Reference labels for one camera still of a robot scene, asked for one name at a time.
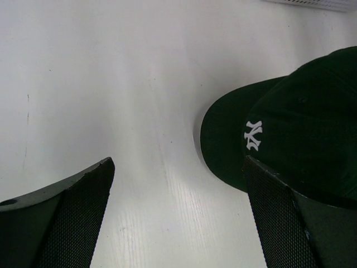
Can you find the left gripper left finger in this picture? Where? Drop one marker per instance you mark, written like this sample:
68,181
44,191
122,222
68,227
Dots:
58,225

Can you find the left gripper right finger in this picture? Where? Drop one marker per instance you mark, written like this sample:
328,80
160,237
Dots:
298,225

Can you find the dark green NY cap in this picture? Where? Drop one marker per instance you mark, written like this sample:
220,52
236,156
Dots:
302,125

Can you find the white plastic basket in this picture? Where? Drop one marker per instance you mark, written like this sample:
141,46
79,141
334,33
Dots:
332,5

